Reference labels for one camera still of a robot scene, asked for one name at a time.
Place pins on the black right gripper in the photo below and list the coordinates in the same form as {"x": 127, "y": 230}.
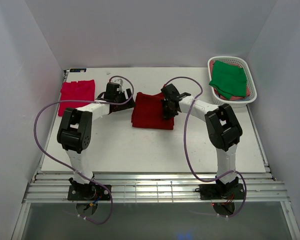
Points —
{"x": 167, "y": 115}

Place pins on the aluminium frame rails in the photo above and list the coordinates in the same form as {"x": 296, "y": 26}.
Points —
{"x": 151, "y": 188}

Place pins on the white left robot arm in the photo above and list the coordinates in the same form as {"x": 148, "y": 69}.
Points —
{"x": 75, "y": 132}

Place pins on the white plastic laundry basket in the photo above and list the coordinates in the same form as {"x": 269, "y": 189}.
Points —
{"x": 231, "y": 81}

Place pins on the green t shirt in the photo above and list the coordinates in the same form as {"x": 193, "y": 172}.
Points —
{"x": 227, "y": 80}

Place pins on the folded pink t shirt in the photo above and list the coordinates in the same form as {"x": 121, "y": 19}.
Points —
{"x": 83, "y": 90}

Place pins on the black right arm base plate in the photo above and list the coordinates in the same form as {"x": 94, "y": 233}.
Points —
{"x": 213, "y": 191}

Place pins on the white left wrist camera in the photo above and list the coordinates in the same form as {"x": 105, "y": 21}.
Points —
{"x": 118, "y": 81}

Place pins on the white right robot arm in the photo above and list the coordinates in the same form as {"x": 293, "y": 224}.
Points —
{"x": 224, "y": 132}

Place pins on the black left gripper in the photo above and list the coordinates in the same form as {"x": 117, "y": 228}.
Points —
{"x": 130, "y": 104}

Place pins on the dark red t shirt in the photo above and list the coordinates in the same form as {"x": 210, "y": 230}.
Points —
{"x": 148, "y": 113}

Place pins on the blue white label sticker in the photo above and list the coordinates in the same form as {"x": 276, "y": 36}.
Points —
{"x": 77, "y": 70}

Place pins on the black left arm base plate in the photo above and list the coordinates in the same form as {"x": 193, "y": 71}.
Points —
{"x": 90, "y": 194}

